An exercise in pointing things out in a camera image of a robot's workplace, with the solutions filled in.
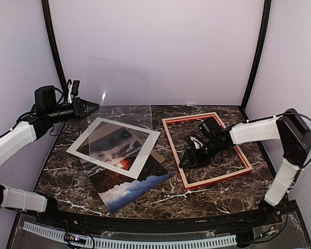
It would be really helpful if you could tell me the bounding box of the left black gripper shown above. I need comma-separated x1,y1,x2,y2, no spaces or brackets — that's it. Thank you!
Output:
47,97,100,124

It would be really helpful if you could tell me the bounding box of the right black corner post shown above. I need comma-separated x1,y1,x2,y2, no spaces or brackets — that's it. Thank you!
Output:
240,0,272,111

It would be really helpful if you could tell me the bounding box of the brown cardboard backing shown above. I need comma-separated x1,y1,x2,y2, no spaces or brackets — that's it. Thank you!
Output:
88,124,166,164

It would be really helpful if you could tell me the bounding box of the black corner post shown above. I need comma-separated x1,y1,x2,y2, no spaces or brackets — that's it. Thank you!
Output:
41,0,72,104
240,0,272,111

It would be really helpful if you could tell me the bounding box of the white cable duct strip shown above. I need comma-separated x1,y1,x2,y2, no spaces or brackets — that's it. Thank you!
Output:
22,222,237,248

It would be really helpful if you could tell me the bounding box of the clear acrylic sheet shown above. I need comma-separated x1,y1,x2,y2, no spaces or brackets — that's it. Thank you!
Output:
87,54,153,161

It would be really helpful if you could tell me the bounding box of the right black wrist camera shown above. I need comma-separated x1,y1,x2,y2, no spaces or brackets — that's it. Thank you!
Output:
198,117,223,139

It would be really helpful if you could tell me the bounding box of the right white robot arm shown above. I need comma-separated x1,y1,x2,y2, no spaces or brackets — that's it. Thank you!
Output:
179,108,311,225

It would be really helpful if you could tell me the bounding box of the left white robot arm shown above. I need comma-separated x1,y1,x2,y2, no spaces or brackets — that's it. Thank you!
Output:
0,98,100,226

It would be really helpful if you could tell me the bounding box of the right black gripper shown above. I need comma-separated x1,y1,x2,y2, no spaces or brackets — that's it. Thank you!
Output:
179,139,224,168

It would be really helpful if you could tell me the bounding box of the left black corner post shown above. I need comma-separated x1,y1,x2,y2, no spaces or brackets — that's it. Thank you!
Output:
41,0,72,104

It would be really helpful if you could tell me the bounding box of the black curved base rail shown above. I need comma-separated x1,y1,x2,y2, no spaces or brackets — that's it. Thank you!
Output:
15,199,299,237

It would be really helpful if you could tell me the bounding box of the landscape photo print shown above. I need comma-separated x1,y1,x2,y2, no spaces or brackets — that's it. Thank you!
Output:
80,156,171,213

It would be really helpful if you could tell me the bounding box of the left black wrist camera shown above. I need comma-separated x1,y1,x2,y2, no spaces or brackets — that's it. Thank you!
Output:
34,86,56,107

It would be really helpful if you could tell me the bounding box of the red wooden picture frame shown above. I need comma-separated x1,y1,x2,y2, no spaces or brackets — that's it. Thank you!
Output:
162,112,253,190

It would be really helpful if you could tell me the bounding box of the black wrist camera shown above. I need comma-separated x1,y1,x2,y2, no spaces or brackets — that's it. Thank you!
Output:
34,86,56,107
198,117,223,139

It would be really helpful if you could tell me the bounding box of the white mat board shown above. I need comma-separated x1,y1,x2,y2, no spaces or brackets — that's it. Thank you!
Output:
67,117,160,179

